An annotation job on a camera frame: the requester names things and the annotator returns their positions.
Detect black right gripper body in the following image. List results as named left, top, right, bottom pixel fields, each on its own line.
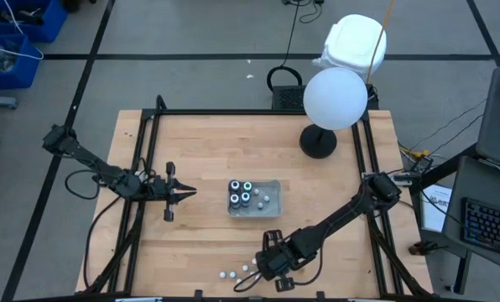
left=262, top=229, right=298, bottom=293

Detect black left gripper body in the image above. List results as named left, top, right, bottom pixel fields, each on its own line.
left=147, top=161, right=178, bottom=222

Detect grey plastic tray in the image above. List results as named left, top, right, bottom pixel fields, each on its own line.
left=227, top=179, right=284, bottom=219

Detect black vented box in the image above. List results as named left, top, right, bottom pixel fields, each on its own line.
left=270, top=83, right=379, bottom=112

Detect brown floor object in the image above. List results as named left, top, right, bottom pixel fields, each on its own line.
left=408, top=239, right=438, bottom=258

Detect white printed paper sheet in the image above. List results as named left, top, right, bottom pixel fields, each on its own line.
left=420, top=184, right=455, bottom=234

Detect white globe lamp black base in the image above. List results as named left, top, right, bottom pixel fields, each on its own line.
left=299, top=66, right=369, bottom=160

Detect blue plastic storage bin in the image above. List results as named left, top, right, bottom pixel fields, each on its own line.
left=0, top=0, right=69, bottom=44
left=0, top=34, right=42, bottom=91

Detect black desk leg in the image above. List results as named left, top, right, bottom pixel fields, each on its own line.
left=450, top=250, right=472, bottom=294

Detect black floor object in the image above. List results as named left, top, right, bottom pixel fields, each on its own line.
left=60, top=0, right=96, bottom=13

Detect grey desk top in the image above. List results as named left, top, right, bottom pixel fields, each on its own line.
left=441, top=154, right=500, bottom=276

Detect black backlit keyboard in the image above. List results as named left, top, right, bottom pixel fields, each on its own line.
left=461, top=196, right=500, bottom=258

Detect black tool parts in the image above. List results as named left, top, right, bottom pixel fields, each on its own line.
left=0, top=7, right=45, bottom=26

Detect white lidded bucket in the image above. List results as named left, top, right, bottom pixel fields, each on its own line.
left=311, top=13, right=388, bottom=83

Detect grey flat panel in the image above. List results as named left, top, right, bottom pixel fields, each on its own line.
left=475, top=65, right=500, bottom=174

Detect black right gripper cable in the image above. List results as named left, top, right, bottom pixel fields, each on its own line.
left=232, top=247, right=323, bottom=294

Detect black aluminium table frame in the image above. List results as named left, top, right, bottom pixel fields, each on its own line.
left=76, top=94, right=435, bottom=302

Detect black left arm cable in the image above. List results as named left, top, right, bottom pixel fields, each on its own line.
left=64, top=169, right=123, bottom=291

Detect black hanging cable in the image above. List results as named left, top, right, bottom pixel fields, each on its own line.
left=281, top=0, right=326, bottom=24
left=266, top=0, right=304, bottom=92

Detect yellow floor cable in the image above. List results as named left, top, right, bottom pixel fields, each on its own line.
left=399, top=144, right=431, bottom=159

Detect white cable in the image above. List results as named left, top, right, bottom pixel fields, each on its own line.
left=0, top=0, right=44, bottom=60

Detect yellow hanging cable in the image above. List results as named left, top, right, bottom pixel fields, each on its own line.
left=365, top=0, right=397, bottom=85

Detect thin black floor cable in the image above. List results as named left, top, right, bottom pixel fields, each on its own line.
left=425, top=98, right=488, bottom=142

